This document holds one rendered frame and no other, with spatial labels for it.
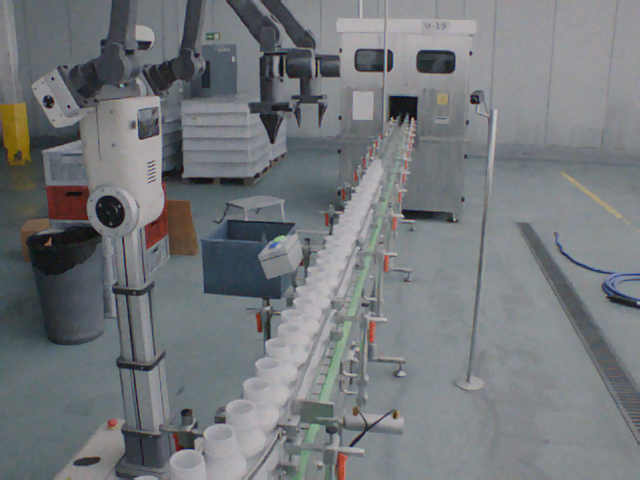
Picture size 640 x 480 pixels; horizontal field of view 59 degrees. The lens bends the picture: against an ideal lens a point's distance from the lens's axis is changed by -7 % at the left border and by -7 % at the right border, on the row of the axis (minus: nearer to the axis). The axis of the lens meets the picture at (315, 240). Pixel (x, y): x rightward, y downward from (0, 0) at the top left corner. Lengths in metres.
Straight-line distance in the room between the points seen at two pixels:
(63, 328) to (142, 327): 1.88
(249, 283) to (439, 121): 4.31
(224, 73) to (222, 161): 4.31
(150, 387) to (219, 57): 10.79
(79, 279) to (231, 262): 1.52
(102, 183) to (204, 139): 6.66
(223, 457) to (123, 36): 1.05
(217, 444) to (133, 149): 1.11
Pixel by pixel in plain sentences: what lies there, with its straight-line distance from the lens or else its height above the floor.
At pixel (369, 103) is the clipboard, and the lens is 6.29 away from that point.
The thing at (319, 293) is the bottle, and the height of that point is 1.14.
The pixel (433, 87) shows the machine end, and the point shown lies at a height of 1.42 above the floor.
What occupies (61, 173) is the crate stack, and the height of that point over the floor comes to 0.97.
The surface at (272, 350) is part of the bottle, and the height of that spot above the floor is 1.16.
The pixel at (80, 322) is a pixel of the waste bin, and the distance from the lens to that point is 3.70.
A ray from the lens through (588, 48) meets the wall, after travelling 12.18.
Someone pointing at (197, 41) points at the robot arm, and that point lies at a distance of 1.90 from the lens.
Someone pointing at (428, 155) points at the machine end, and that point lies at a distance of 6.32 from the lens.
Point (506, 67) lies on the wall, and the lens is 11.88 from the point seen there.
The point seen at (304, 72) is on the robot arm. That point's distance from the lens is 1.37.
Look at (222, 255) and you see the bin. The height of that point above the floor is 0.89.
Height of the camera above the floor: 1.57
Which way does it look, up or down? 16 degrees down
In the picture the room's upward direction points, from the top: straight up
